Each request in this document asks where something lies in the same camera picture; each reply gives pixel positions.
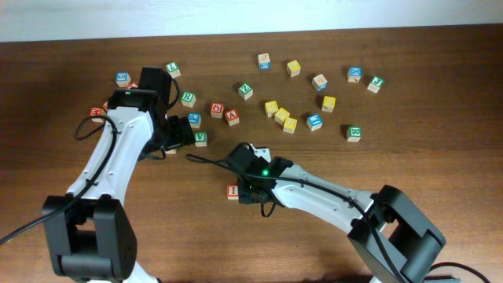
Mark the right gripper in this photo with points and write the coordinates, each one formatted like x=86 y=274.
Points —
x=244 y=196

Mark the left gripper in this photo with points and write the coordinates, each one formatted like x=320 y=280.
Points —
x=182 y=134

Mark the red I block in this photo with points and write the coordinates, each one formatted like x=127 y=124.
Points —
x=232 y=192

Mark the red a block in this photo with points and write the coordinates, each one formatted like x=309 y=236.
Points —
x=133 y=85
x=232 y=117

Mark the green r block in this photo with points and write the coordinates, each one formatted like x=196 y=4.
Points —
x=354 y=134
x=188 y=99

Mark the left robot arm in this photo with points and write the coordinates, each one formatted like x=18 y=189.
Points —
x=89 y=236

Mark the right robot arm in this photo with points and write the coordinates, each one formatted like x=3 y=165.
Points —
x=396 y=241

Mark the green L block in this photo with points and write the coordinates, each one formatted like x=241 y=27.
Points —
x=173 y=70

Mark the blue S block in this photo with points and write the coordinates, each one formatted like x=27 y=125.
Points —
x=123 y=79

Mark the green V block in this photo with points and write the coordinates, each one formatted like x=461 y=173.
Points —
x=200 y=139

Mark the blue P block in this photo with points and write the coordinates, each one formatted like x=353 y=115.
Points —
x=194 y=120

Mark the red Q block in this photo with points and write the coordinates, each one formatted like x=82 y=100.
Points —
x=216 y=110

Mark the yellow cluster block lower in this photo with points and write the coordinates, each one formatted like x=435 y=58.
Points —
x=290 y=125

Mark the yellow cluster block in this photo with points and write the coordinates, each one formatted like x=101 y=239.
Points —
x=271 y=108
x=281 y=115
x=290 y=125

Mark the yellow cluster block left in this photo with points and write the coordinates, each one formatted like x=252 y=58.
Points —
x=271 y=108

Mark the yellow cluster block middle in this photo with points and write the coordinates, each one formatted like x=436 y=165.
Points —
x=281 y=115

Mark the red M block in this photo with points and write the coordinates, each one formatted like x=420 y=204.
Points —
x=96 y=114

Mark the green Z block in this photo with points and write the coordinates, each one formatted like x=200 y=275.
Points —
x=245 y=91

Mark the blue E block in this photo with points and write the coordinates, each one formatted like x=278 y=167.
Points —
x=314 y=122

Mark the wooden block blue side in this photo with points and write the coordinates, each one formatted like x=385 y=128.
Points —
x=264 y=61

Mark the yellow block right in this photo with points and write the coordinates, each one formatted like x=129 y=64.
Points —
x=328 y=104

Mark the yellow block top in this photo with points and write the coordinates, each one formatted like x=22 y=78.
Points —
x=293 y=68

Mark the blue X block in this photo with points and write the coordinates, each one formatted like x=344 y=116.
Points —
x=354 y=74

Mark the green J block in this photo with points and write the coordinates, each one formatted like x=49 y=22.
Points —
x=375 y=84

